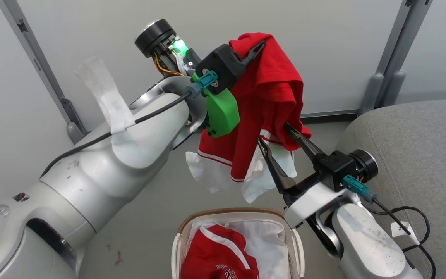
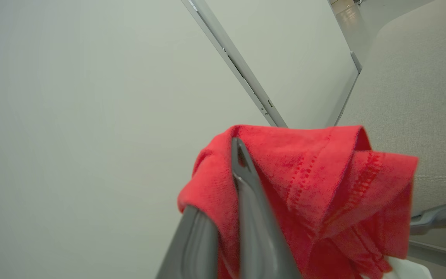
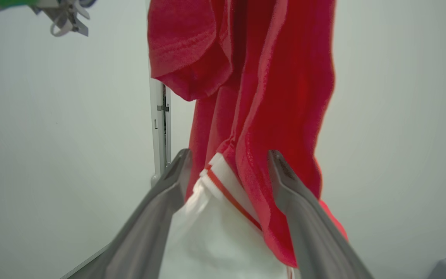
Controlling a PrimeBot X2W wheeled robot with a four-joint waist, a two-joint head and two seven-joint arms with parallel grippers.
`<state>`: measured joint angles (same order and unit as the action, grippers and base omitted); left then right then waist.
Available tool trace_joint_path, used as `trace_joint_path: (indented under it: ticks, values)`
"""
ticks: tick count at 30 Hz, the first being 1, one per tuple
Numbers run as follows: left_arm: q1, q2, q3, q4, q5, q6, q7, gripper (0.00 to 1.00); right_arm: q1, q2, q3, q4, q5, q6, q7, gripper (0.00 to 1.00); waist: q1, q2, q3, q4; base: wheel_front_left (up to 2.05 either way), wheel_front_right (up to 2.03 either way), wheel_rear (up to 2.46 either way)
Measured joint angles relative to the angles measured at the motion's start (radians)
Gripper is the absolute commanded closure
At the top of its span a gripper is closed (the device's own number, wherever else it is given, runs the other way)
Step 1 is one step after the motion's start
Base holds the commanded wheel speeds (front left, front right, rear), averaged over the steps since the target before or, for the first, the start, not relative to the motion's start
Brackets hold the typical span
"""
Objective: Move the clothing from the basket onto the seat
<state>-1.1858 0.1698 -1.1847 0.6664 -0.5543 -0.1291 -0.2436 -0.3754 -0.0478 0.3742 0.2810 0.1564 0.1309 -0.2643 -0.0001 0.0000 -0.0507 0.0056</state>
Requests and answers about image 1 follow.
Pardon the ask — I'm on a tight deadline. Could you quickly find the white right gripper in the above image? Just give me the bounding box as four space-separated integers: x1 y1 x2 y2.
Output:
257 123 348 229

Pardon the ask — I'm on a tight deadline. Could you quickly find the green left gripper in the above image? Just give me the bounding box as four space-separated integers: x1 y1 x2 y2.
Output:
204 40 266 138

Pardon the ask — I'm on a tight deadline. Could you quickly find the red jersey white lettering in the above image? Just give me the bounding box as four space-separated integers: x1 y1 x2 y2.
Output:
180 224 260 279

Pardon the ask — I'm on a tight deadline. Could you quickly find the white basket liner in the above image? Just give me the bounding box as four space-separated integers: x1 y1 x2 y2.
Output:
184 219 291 279

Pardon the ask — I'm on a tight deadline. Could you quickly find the white laundry basket brown rim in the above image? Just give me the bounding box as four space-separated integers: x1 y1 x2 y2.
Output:
171 208 305 279

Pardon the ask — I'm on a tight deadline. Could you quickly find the grey fabric sofa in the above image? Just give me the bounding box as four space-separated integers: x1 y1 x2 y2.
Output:
335 99 446 279

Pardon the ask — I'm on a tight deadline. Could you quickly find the white tape strip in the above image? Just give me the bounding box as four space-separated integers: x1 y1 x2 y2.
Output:
75 57 136 134

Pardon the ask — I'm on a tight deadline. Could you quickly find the teal left camera connector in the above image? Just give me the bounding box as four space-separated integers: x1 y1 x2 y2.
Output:
195 71 219 89

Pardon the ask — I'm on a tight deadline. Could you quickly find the teal camera connector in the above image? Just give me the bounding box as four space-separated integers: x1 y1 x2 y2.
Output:
195 71 219 89
342 174 376 203

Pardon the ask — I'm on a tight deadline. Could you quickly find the grey partition bottom rail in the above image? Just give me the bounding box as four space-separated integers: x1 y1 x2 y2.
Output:
300 110 360 119

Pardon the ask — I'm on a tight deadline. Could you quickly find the teal right camera connector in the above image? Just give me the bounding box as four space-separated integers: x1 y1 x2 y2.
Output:
342 174 376 203

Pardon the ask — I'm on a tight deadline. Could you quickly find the white cable label tag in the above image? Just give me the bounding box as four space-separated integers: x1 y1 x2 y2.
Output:
391 222 419 245

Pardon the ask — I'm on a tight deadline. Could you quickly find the grey double partition post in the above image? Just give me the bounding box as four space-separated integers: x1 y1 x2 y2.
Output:
359 0 432 115

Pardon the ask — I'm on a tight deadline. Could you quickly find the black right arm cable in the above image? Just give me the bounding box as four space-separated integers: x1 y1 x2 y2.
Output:
365 198 437 279

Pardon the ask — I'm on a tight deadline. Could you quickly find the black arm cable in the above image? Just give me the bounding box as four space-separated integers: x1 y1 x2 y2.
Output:
365 198 437 279
40 91 192 179

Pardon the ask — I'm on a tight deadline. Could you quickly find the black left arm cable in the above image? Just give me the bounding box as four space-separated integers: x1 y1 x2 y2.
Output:
40 91 192 179

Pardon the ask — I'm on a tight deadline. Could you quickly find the grey slanted partition post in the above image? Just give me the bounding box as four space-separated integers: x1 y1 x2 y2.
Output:
0 0 80 128

